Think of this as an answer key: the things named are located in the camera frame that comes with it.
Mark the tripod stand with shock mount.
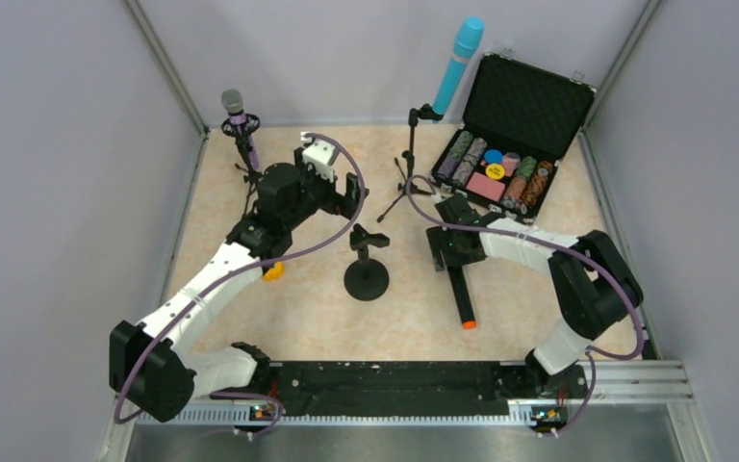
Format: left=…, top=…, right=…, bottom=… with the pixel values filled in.
left=221, top=110, right=263, bottom=216

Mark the black microphone orange end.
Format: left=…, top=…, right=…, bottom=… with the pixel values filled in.
left=447, top=267, right=476, bottom=330

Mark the black round-base mic stand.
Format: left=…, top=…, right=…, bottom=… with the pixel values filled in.
left=344, top=223, right=391, bottom=301

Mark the purple glitter microphone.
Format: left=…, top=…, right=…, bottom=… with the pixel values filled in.
left=220, top=89, right=260, bottom=173

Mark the black tripod clip stand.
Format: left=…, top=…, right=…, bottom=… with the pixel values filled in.
left=376, top=104, right=443, bottom=223

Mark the light blue microphone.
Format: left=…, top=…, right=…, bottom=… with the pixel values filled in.
left=432, top=16, right=485, bottom=120

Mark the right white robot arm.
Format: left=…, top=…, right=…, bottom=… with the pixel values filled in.
left=430, top=193, right=644, bottom=385

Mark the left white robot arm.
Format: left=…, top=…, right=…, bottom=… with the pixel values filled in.
left=109, top=135, right=367, bottom=424

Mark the yellow and blue toy block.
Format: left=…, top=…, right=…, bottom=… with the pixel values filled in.
left=262, top=262, right=285, bottom=281

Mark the black poker chip case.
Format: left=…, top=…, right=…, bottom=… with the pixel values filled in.
left=429, top=53, right=597, bottom=224

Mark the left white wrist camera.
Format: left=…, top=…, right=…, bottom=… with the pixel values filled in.
left=301, top=136, right=340, bottom=183

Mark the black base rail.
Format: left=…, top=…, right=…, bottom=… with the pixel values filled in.
left=133, top=360, right=693, bottom=438

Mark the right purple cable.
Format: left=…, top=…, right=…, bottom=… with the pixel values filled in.
left=404, top=174, right=647, bottom=438

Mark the purple cable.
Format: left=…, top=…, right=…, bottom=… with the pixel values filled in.
left=404, top=174, right=647, bottom=438
left=113, top=132, right=369, bottom=441

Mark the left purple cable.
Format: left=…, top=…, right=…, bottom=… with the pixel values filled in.
left=113, top=132, right=369, bottom=441

